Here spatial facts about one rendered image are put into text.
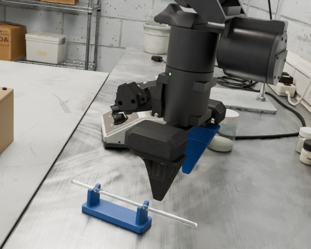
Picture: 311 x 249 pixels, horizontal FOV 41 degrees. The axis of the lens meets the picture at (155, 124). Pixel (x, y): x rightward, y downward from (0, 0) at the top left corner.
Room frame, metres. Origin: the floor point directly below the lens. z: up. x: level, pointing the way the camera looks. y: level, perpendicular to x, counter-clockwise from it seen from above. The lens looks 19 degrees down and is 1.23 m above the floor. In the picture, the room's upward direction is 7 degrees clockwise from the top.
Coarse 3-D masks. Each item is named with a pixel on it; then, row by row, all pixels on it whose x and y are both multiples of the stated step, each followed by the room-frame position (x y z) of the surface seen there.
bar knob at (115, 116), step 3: (114, 114) 0.80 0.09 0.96; (117, 114) 0.79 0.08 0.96; (120, 114) 0.79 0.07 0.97; (123, 114) 0.79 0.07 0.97; (114, 117) 0.80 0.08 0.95; (117, 117) 0.80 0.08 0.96; (120, 117) 0.79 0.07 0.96; (123, 117) 0.79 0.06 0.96; (126, 117) 0.80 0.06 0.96; (117, 120) 0.80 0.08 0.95; (120, 120) 0.79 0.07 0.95; (123, 120) 0.79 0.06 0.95; (114, 123) 0.79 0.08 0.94; (117, 123) 0.79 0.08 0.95; (120, 123) 0.79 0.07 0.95
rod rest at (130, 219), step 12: (96, 192) 0.54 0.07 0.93; (84, 204) 0.53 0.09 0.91; (96, 204) 0.53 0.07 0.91; (108, 204) 0.54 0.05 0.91; (144, 204) 0.51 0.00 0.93; (96, 216) 0.51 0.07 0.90; (108, 216) 0.51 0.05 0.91; (120, 216) 0.51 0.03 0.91; (132, 216) 0.51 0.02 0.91; (144, 216) 0.51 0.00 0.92; (132, 228) 0.49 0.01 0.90; (144, 228) 0.49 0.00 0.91
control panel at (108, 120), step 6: (108, 114) 0.87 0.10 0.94; (132, 114) 0.81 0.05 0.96; (108, 120) 0.83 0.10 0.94; (114, 120) 0.82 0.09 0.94; (126, 120) 0.79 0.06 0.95; (132, 120) 0.78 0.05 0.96; (108, 126) 0.80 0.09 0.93; (114, 126) 0.78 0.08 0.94; (120, 126) 0.77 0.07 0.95; (108, 132) 0.77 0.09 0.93
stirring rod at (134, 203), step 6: (72, 180) 0.55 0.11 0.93; (84, 186) 0.54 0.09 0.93; (90, 186) 0.54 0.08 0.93; (102, 192) 0.53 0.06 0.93; (108, 192) 0.53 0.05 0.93; (114, 198) 0.52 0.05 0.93; (120, 198) 0.52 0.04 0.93; (126, 198) 0.52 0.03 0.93; (132, 204) 0.51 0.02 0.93; (138, 204) 0.51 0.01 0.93; (150, 210) 0.50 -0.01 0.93; (156, 210) 0.49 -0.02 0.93; (168, 216) 0.49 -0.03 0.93; (174, 216) 0.48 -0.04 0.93; (186, 222) 0.48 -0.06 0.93; (192, 222) 0.47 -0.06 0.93
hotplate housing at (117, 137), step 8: (144, 112) 0.81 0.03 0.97; (136, 120) 0.78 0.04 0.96; (152, 120) 0.78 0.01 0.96; (160, 120) 0.78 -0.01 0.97; (104, 128) 0.81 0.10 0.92; (120, 128) 0.77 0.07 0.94; (128, 128) 0.77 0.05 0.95; (104, 136) 0.77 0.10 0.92; (112, 136) 0.76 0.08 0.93; (120, 136) 0.77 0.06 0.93; (112, 144) 0.77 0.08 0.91; (120, 144) 0.77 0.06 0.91
